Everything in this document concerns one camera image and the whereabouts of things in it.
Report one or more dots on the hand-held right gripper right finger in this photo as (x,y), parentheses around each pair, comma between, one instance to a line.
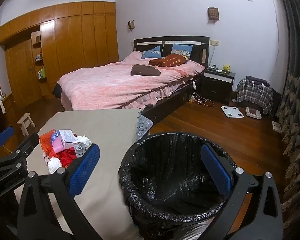
(216,170)

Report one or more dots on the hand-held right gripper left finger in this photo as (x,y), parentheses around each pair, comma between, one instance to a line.
(85,170)

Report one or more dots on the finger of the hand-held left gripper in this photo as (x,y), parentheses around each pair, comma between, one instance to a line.
(4,135)
(27,145)

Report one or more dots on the orange mesh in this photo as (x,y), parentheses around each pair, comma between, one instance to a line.
(46,142)

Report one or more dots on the pink packet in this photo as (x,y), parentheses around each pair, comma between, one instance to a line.
(57,146)

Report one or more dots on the white bag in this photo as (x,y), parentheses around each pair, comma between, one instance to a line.
(53,165)

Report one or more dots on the white packet with blue print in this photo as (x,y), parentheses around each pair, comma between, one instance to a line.
(67,136)

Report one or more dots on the trash bin with black bag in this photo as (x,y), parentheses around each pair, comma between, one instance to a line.
(165,160)

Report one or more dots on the grey crumpled cloth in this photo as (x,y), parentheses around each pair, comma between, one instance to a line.
(79,150)

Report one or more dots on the small wooden stool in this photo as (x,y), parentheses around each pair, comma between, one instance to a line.
(25,122)

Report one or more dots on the wooden desk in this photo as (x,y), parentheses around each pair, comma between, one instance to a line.
(5,110)

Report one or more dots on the white crumpled paper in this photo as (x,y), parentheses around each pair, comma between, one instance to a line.
(83,139)

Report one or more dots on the beige table cover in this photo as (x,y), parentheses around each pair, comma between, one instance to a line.
(105,130)

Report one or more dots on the white bathroom scale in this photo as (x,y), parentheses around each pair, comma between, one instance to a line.
(232,111)

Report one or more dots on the scale with brown centre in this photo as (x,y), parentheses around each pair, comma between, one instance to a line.
(253,112)

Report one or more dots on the blue patterned cloth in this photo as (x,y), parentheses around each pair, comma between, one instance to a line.
(143,126)

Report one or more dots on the green bottle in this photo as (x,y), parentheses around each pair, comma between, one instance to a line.
(42,72)

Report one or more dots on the power strip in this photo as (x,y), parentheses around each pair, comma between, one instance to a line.
(192,98)

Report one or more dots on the dark nightstand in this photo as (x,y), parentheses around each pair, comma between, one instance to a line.
(216,90)

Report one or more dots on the plaid cloth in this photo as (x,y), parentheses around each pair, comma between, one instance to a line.
(250,92)

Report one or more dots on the pink blanket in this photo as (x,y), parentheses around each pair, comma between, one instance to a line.
(110,85)

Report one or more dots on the dark clothing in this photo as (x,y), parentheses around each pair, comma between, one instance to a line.
(257,80)

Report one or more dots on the yellow plush toy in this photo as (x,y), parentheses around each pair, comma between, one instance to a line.
(226,68)

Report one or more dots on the dark patterned curtain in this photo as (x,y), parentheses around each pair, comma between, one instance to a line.
(297,92)

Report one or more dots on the wooden wardrobe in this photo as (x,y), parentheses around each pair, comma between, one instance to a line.
(77,42)

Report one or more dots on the brown pillow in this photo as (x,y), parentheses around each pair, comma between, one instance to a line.
(145,70)

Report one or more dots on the red dotted pillow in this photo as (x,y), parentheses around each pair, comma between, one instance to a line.
(170,60)

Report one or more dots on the blue pillow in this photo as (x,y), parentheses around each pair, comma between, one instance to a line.
(152,52)
(181,49)

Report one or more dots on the dark wooden bed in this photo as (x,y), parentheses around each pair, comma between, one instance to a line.
(166,48)

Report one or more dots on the wall socket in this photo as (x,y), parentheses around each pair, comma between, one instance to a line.
(214,42)

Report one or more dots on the brown wall lamp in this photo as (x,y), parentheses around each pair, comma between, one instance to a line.
(131,25)
(213,13)

